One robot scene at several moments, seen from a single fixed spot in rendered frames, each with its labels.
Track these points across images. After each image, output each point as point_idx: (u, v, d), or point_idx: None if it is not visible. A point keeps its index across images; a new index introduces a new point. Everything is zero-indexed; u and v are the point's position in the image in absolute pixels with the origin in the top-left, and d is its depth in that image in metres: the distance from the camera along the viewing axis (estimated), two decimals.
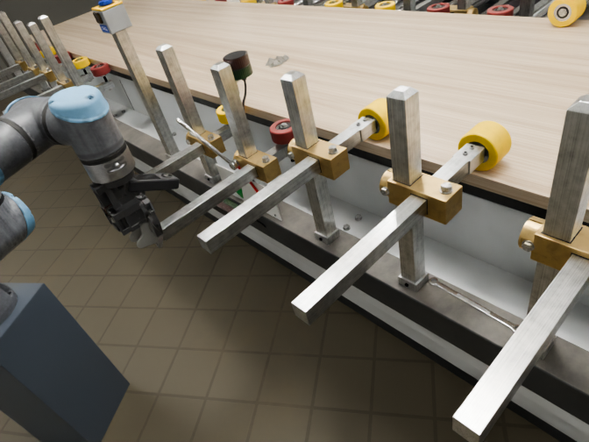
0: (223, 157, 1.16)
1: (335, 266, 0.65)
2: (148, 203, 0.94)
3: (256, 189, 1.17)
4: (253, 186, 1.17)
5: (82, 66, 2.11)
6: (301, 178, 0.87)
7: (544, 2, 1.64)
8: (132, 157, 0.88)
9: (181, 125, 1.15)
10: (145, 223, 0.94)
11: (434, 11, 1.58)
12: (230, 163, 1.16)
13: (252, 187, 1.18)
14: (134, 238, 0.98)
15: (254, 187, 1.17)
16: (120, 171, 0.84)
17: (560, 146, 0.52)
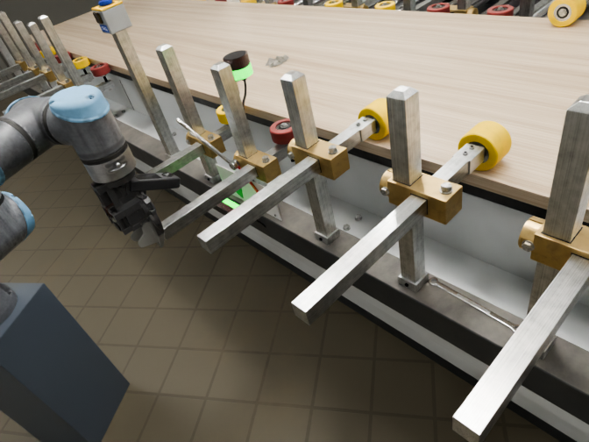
0: (223, 157, 1.16)
1: (335, 266, 0.65)
2: (149, 202, 0.94)
3: (256, 189, 1.17)
4: (253, 186, 1.17)
5: (82, 66, 2.11)
6: (301, 178, 0.87)
7: (544, 2, 1.64)
8: (133, 156, 0.88)
9: (181, 125, 1.15)
10: (145, 222, 0.94)
11: (434, 11, 1.58)
12: (230, 163, 1.16)
13: (252, 187, 1.18)
14: (136, 238, 0.99)
15: (254, 187, 1.17)
16: (121, 170, 0.84)
17: (560, 146, 0.52)
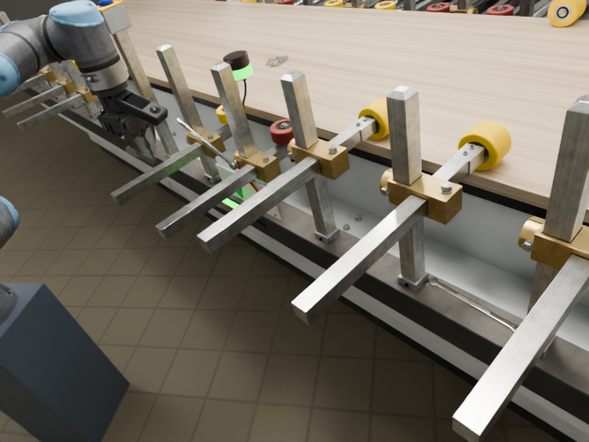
0: (223, 157, 1.16)
1: (335, 266, 0.65)
2: (134, 123, 1.02)
3: (256, 189, 1.17)
4: (253, 186, 1.17)
5: None
6: (301, 178, 0.87)
7: (544, 2, 1.64)
8: (116, 78, 0.95)
9: (181, 125, 1.15)
10: None
11: (434, 11, 1.58)
12: (230, 163, 1.16)
13: (252, 187, 1.18)
14: None
15: (254, 187, 1.17)
16: (93, 85, 0.94)
17: (560, 146, 0.52)
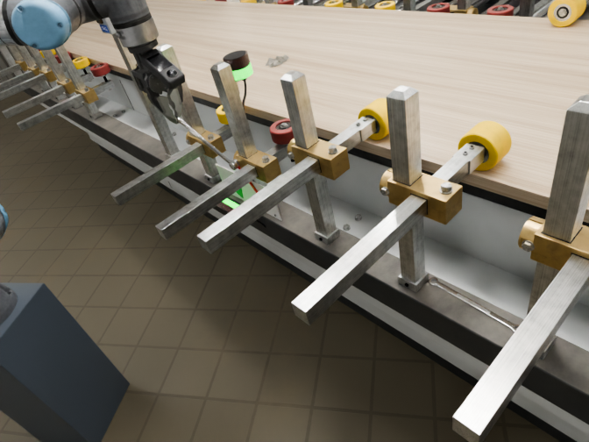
0: (223, 157, 1.16)
1: (335, 266, 0.65)
2: (158, 82, 1.08)
3: (256, 189, 1.17)
4: (253, 186, 1.17)
5: (82, 66, 2.11)
6: (301, 178, 0.87)
7: (544, 2, 1.64)
8: (140, 38, 1.00)
9: (181, 124, 1.14)
10: None
11: (434, 11, 1.58)
12: (230, 163, 1.16)
13: (252, 187, 1.18)
14: (169, 102, 1.17)
15: (254, 187, 1.17)
16: (121, 41, 1.01)
17: (560, 146, 0.52)
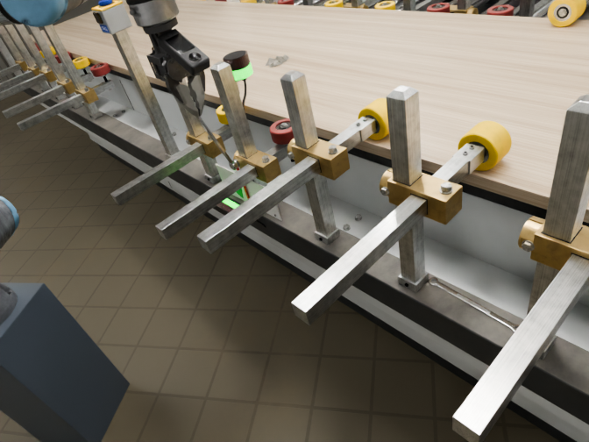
0: (227, 157, 1.14)
1: (335, 266, 0.65)
2: (178, 68, 0.93)
3: (246, 190, 1.22)
4: (244, 187, 1.22)
5: (82, 66, 2.11)
6: (301, 178, 0.87)
7: (544, 2, 1.64)
8: (158, 15, 0.85)
9: (196, 118, 1.05)
10: None
11: (434, 11, 1.58)
12: (232, 165, 1.16)
13: (243, 187, 1.22)
14: (189, 92, 1.03)
15: (245, 188, 1.22)
16: (136, 19, 0.87)
17: (560, 146, 0.52)
